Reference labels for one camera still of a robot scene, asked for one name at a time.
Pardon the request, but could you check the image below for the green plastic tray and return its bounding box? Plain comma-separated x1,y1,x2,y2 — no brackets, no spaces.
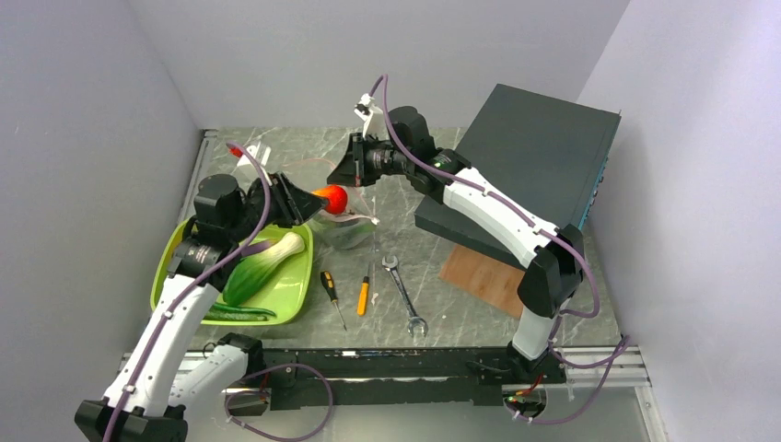
150,215,315,327

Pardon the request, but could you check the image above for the clear zip top bag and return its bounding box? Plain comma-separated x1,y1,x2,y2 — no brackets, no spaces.
282,157,379,249

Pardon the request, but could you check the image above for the silver open-end wrench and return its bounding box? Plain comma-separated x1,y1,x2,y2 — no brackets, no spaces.
381,255,428,338

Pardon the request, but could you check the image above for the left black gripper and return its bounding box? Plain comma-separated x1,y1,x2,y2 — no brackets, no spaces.
227,170,328,242

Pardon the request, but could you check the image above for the green bok choy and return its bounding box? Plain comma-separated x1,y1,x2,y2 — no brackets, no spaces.
222,232,305,307

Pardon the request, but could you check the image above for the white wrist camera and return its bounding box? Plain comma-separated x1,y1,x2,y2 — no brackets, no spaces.
226,141,271,180
354,93,386,140

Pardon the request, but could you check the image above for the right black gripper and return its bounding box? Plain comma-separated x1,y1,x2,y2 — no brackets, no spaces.
327,133,413,188

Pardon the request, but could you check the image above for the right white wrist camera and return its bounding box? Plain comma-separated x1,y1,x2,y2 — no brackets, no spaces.
354,93,386,140

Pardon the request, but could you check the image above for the dark green cucumber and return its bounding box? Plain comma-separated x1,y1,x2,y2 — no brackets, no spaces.
204,303,276,321

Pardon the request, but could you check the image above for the large dark grey box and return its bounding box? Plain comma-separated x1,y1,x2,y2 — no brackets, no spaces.
414,83,623,270

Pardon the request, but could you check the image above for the orange utility knife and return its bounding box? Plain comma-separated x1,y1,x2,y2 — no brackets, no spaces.
356,263,372,317

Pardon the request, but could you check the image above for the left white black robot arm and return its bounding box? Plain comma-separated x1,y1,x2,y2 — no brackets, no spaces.
75,173,328,441

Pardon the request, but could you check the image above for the red bell pepper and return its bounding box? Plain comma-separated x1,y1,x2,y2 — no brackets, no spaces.
312,185,349,215

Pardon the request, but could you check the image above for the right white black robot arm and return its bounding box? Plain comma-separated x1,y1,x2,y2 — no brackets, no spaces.
327,97,584,382

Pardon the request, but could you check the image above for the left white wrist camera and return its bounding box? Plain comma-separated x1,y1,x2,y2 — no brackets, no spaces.
226,141,271,180

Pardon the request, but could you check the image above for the black yellow screwdriver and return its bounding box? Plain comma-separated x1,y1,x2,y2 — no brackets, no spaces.
320,271,347,331

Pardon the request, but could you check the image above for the brown wooden board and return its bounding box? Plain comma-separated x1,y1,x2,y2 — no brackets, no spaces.
439,245,525,319

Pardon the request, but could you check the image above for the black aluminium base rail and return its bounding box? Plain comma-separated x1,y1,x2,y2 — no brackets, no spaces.
97,333,670,442

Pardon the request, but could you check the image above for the purple eggplant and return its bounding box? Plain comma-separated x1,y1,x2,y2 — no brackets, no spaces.
241,239,275,257

